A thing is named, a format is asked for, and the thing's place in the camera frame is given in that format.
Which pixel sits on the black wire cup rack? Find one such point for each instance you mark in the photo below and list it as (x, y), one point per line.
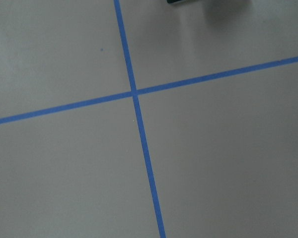
(174, 1)

